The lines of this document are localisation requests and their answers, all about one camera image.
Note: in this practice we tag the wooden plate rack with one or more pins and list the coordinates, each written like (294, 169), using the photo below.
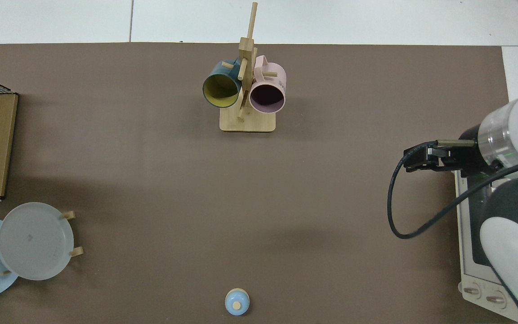
(78, 252)

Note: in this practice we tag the grey plate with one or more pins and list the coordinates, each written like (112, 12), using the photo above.
(34, 240)

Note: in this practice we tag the pale toaster oven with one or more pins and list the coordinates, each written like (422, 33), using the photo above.
(470, 274)

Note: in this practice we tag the pink cup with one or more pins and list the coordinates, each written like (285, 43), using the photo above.
(277, 74)

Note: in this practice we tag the wooden cup stand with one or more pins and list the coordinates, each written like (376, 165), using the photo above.
(254, 123)

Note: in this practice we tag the dark blue cup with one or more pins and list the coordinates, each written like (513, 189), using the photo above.
(216, 72)

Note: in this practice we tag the brown table cloth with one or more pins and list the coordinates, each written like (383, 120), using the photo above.
(241, 202)

